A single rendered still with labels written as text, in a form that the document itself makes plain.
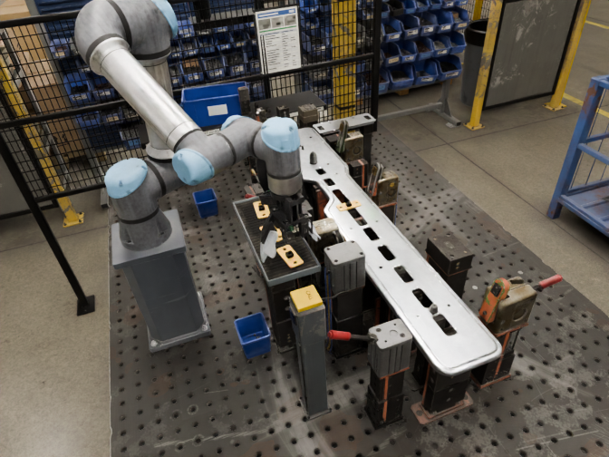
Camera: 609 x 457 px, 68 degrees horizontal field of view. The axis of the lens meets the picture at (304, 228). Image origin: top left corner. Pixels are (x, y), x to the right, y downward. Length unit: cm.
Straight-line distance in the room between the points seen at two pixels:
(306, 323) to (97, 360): 177
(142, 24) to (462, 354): 106
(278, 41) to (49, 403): 207
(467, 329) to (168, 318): 91
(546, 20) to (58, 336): 433
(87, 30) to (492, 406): 139
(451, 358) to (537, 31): 377
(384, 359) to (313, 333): 18
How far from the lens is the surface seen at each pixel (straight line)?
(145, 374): 160
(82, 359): 273
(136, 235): 137
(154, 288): 146
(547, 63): 485
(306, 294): 106
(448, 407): 143
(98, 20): 112
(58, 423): 255
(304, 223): 103
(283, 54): 240
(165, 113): 98
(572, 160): 323
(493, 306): 126
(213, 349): 161
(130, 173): 131
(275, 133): 91
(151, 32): 118
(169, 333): 161
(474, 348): 120
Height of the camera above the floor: 193
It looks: 38 degrees down
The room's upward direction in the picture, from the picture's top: 5 degrees counter-clockwise
